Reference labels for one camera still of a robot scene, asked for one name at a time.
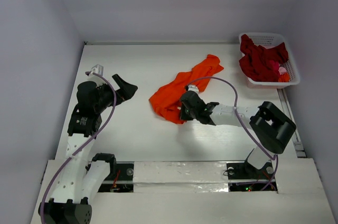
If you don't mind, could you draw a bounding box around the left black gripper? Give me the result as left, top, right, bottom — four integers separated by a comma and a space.
94, 74, 137, 113

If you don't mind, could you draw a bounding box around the orange t shirt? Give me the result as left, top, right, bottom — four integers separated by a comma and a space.
149, 54, 224, 125

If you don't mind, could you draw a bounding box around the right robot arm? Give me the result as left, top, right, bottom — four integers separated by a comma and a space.
180, 90, 296, 178

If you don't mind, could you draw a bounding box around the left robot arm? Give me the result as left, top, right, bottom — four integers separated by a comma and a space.
38, 71, 138, 223

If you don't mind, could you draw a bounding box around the dark red t shirt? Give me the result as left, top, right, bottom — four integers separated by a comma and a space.
239, 34, 289, 82

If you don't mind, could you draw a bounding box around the pink cloth in basket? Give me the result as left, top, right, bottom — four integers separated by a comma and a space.
269, 60, 287, 77

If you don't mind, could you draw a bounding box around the small orange cloth in basket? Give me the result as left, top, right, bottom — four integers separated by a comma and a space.
278, 72, 290, 83

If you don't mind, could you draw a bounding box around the white plastic basket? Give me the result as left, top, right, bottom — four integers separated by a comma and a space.
239, 32, 300, 89

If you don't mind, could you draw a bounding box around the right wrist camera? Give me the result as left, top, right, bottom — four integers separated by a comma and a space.
185, 84, 200, 94

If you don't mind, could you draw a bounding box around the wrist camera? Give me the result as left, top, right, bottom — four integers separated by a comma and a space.
85, 64, 104, 76
185, 84, 200, 94

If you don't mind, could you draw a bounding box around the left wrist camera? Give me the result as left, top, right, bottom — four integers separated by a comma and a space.
85, 64, 104, 76

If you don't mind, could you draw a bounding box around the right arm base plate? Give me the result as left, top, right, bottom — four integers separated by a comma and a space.
223, 162, 277, 192

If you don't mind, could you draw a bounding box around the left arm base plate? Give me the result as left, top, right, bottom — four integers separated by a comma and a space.
98, 162, 134, 193

